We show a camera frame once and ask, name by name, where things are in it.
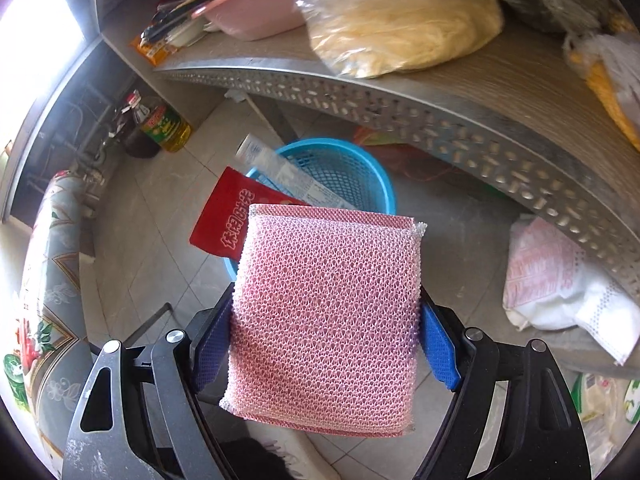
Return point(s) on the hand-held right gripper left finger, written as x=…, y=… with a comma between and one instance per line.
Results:
x=212, y=345

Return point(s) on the bag of yellow noodles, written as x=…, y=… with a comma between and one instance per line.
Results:
x=400, y=25

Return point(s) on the green white bag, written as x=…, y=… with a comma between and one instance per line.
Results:
x=600, y=400

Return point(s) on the red snack packet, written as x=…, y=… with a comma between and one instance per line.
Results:
x=225, y=220

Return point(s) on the grey drain pipe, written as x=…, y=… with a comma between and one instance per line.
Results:
x=97, y=157

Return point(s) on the person's white shoe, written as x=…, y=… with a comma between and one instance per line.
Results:
x=300, y=452

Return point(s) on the pink plastic basin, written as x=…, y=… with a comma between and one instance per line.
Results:
x=255, y=17

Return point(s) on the blue white toothpaste box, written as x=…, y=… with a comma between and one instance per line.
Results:
x=280, y=170

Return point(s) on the blue plastic basket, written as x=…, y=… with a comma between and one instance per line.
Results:
x=340, y=170

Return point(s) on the yellow cooking oil bottle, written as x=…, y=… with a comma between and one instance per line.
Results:
x=167, y=127

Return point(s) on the pink mesh sponge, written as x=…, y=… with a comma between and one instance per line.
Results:
x=325, y=320

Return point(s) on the perforated metal shelf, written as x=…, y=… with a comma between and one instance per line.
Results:
x=500, y=95

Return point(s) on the orange snack packets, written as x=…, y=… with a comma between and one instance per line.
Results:
x=150, y=52

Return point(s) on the white red printed bag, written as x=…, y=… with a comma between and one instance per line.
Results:
x=545, y=280

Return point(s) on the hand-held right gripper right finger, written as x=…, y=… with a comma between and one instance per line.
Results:
x=440, y=345

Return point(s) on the grey concrete countertop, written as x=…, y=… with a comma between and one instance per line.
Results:
x=45, y=125

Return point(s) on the dark sauce bottle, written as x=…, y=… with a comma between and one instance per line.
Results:
x=140, y=142

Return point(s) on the yellow white plastic bag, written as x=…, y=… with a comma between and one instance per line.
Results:
x=610, y=90

